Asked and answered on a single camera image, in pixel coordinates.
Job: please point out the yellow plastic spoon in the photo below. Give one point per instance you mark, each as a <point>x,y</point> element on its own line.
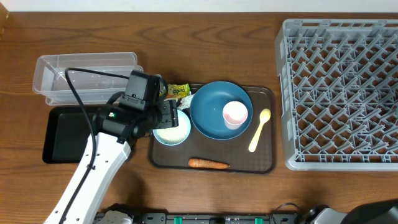
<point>264,117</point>

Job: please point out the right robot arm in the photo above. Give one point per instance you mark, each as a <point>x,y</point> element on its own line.
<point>384,212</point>

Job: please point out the orange carrot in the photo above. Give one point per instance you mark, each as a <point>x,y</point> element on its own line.
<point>206,164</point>

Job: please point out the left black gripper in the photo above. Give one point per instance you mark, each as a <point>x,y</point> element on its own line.
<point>168,115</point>

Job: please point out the yellow green snack wrapper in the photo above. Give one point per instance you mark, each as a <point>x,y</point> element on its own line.
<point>175,92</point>

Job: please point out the grey dishwasher rack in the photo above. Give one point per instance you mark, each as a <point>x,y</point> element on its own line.
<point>338,80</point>

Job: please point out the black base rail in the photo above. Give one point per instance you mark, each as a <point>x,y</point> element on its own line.
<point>120,213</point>

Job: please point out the dark blue plate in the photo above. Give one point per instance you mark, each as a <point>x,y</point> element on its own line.
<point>206,109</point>

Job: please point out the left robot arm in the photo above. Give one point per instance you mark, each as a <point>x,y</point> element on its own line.
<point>114,132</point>

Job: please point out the pink cup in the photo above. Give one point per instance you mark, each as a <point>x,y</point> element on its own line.
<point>235,114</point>

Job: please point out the crumpled white tissue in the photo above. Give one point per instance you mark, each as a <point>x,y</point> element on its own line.
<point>185,102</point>

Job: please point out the brown serving tray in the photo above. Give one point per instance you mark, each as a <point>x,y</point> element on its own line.
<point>233,152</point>

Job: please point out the black plastic tray bin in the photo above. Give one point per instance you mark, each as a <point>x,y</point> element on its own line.
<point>68,131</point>

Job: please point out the clear plastic bin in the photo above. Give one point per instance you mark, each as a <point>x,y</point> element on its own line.
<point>93,89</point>

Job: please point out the light blue rice bowl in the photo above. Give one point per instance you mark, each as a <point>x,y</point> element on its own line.
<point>176,135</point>

